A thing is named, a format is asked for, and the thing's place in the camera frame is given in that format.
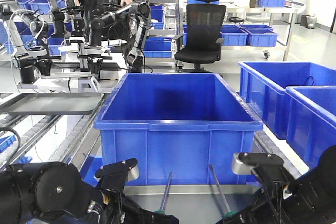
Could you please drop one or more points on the right blue bin rear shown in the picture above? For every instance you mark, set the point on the right blue bin rear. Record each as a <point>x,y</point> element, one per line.
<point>263,86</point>

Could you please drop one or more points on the grey metal tray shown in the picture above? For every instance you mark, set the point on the grey metal tray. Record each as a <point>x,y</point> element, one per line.
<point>52,104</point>

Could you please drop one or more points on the right blue bin front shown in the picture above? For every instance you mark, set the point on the right blue bin front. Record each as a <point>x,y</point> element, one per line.
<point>311,124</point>

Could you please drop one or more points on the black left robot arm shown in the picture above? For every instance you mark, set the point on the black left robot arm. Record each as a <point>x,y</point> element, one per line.
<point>54,192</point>

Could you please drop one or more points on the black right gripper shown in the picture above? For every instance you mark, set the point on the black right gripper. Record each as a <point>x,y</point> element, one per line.
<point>267,203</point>

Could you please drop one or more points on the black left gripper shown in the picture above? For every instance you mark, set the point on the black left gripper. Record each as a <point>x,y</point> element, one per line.
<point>117,207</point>

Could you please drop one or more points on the green-black screwdriver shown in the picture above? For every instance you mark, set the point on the green-black screwdriver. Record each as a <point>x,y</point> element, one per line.
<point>161,210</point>
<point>228,210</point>

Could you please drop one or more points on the black mesh office chair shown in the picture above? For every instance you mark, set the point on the black mesh office chair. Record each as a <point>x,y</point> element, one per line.
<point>204,43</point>

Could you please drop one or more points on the grey waste basket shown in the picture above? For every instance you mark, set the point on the grey waste basket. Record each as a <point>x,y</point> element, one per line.
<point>311,22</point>

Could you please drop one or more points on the blue bin on shelf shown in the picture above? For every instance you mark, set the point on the blue bin on shelf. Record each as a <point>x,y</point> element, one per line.
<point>187,126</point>

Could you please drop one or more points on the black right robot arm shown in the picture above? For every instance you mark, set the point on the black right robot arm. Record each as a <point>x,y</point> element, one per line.
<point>310,198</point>

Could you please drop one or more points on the background robot arm station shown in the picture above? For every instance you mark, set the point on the background robot arm station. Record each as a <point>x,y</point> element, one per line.
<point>134,19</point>

